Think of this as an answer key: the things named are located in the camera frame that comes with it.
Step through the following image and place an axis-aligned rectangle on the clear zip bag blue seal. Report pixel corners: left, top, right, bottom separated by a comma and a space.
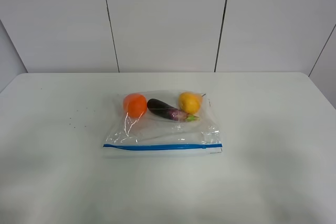
102, 90, 223, 154

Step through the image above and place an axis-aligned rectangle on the orange fruit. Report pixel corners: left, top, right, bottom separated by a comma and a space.
123, 93, 147, 118

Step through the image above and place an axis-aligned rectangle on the purple eggplant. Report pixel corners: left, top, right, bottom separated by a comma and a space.
147, 99, 200, 122

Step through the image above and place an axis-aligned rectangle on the yellow pear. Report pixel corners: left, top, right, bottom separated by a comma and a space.
178, 92, 205, 114

